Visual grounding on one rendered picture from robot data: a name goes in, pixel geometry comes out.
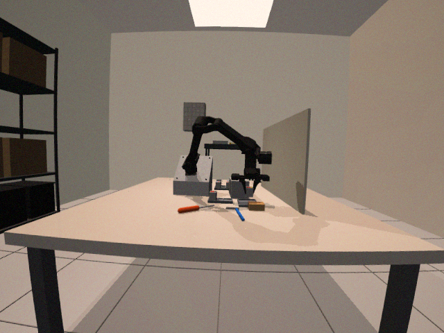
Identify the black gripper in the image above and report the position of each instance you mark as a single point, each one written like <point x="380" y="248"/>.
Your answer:
<point x="236" y="176"/>

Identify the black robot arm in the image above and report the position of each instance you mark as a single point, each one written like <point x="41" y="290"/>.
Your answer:
<point x="247" y="145"/>

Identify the olive-grey flat panel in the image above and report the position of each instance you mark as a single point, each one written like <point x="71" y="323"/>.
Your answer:
<point x="289" y="142"/>

